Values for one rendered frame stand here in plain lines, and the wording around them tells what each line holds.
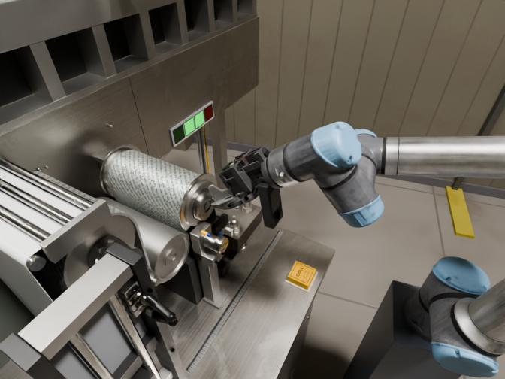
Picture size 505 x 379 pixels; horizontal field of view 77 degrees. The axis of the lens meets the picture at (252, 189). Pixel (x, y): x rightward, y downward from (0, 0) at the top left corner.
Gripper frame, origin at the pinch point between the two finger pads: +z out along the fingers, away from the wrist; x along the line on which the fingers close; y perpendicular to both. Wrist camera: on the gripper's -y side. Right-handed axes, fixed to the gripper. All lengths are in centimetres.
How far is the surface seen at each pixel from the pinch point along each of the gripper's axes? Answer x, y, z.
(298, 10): -188, 38, 47
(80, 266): 31.2, 10.1, -0.8
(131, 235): 21.2, 8.0, 0.9
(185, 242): 8.8, -3.6, 10.0
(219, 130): -75, 7, 64
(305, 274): -13.8, -38.6, 7.2
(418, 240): -143, -138, 33
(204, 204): 3.1, 1.9, 2.3
